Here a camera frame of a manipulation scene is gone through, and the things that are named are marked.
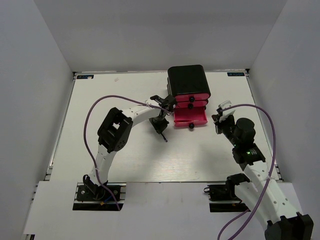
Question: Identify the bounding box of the black drawer cabinet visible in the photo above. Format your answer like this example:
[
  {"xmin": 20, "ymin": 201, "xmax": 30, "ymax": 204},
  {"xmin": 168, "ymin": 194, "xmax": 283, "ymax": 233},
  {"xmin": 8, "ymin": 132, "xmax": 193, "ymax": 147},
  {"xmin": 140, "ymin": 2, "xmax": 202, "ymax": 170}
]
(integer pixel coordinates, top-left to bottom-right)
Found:
[{"xmin": 167, "ymin": 64, "xmax": 211, "ymax": 96}]

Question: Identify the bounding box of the left blue corner label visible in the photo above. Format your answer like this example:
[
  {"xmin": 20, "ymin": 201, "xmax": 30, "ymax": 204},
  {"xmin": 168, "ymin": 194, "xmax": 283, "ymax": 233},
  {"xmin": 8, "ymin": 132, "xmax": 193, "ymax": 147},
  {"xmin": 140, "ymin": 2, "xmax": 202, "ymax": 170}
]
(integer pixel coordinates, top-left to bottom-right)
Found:
[{"xmin": 76, "ymin": 74, "xmax": 94, "ymax": 80}]

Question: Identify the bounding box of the pink bottom drawer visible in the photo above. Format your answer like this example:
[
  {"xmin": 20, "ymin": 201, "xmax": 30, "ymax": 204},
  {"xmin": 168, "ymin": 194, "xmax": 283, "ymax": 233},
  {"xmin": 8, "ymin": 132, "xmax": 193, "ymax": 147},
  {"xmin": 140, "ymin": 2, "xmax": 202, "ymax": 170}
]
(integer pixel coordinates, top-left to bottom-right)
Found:
[{"xmin": 174, "ymin": 106, "xmax": 208, "ymax": 128}]

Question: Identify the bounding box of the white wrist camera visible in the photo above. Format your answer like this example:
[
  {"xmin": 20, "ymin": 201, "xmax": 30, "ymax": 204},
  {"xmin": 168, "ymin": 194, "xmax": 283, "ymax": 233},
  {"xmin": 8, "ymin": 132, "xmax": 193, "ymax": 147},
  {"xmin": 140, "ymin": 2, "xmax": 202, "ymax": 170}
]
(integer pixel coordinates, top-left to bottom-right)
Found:
[
  {"xmin": 217, "ymin": 100, "xmax": 235, "ymax": 123},
  {"xmin": 150, "ymin": 95, "xmax": 169, "ymax": 108}
]

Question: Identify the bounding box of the pink top drawer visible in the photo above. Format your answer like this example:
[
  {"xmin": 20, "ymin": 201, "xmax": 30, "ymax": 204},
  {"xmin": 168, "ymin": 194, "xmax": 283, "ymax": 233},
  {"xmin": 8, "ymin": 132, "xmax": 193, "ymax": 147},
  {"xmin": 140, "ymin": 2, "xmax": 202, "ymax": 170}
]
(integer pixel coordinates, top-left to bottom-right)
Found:
[{"xmin": 173, "ymin": 93, "xmax": 211, "ymax": 103}]

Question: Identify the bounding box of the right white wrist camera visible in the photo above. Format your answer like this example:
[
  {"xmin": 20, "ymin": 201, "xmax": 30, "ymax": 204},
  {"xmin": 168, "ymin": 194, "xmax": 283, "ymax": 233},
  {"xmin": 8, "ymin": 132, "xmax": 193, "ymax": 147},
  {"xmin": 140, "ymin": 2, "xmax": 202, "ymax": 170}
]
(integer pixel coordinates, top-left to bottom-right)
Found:
[{"xmin": 217, "ymin": 100, "xmax": 235, "ymax": 123}]

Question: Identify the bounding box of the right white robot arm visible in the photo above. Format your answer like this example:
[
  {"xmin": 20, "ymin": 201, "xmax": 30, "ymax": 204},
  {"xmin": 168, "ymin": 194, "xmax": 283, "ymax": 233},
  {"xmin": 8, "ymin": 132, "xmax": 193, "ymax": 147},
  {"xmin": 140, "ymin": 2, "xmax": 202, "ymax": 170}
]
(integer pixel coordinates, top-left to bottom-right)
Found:
[{"xmin": 212, "ymin": 113, "xmax": 314, "ymax": 240}]

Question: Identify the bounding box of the pink drawer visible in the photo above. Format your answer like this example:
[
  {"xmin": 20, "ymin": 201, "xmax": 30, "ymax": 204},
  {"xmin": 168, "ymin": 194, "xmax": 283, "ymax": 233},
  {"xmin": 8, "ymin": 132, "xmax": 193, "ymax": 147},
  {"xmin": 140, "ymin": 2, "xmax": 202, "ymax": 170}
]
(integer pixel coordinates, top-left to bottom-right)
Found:
[
  {"xmin": 174, "ymin": 106, "xmax": 208, "ymax": 128},
  {"xmin": 175, "ymin": 99, "xmax": 209, "ymax": 109},
  {"xmin": 173, "ymin": 93, "xmax": 211, "ymax": 103}
]

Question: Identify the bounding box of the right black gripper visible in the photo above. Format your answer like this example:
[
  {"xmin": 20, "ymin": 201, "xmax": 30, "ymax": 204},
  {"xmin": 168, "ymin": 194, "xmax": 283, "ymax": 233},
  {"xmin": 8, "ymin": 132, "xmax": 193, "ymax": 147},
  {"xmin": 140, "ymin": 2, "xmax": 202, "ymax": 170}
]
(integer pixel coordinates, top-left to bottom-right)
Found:
[{"xmin": 212, "ymin": 113, "xmax": 241, "ymax": 147}]

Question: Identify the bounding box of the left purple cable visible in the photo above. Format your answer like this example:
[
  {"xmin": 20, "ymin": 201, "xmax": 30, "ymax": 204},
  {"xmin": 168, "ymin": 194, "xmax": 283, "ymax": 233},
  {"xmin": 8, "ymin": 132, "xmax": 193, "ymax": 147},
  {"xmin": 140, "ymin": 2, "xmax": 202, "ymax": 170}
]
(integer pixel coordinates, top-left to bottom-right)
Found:
[{"xmin": 83, "ymin": 94, "xmax": 176, "ymax": 211}]

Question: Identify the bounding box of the right blue corner label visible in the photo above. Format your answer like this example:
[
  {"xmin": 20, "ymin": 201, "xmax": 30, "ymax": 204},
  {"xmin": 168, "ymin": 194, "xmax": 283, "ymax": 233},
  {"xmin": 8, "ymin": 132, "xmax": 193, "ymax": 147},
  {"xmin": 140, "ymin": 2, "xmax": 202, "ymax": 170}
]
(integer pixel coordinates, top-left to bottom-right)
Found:
[{"xmin": 227, "ymin": 72, "xmax": 245, "ymax": 77}]

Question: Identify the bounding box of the purple pen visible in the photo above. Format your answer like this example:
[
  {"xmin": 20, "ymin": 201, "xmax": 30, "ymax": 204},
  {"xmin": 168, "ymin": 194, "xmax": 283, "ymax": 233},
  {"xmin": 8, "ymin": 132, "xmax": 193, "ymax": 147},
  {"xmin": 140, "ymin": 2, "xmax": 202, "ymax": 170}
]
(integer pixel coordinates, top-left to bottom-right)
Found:
[{"xmin": 160, "ymin": 133, "xmax": 168, "ymax": 143}]

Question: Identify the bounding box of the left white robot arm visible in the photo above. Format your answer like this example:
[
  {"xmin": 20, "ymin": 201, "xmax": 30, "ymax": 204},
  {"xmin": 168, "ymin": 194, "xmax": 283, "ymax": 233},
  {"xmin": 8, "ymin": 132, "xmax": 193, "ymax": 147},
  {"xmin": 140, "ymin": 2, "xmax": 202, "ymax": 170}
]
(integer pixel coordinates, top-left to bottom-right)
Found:
[{"xmin": 83, "ymin": 95, "xmax": 178, "ymax": 200}]

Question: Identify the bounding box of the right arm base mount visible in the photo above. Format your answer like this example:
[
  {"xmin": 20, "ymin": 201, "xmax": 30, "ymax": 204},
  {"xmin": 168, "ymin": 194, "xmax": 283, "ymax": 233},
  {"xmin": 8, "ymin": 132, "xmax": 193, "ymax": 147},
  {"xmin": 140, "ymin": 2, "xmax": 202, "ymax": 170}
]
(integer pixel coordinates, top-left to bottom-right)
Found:
[{"xmin": 203, "ymin": 184, "xmax": 248, "ymax": 213}]

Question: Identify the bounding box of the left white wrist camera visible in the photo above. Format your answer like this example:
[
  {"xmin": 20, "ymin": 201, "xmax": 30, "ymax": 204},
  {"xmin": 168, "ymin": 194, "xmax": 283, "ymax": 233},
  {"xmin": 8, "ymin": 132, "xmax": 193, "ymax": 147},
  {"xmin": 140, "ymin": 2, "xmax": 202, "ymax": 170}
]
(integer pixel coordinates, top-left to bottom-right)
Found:
[{"xmin": 150, "ymin": 95, "xmax": 169, "ymax": 108}]

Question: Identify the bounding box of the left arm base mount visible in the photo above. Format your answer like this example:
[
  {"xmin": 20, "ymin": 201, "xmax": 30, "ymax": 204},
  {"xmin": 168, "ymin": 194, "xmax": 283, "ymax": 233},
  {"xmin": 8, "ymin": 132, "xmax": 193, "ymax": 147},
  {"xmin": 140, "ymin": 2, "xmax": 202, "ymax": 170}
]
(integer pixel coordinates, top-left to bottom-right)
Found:
[{"xmin": 72, "ymin": 182, "xmax": 126, "ymax": 212}]

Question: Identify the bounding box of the blue corner label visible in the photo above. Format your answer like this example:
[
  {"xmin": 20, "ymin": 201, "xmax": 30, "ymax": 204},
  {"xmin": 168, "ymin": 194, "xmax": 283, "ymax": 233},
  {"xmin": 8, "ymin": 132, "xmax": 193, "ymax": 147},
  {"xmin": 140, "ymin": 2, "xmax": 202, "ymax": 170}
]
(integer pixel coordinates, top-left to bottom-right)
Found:
[
  {"xmin": 76, "ymin": 74, "xmax": 94, "ymax": 80},
  {"xmin": 227, "ymin": 72, "xmax": 245, "ymax": 77}
]

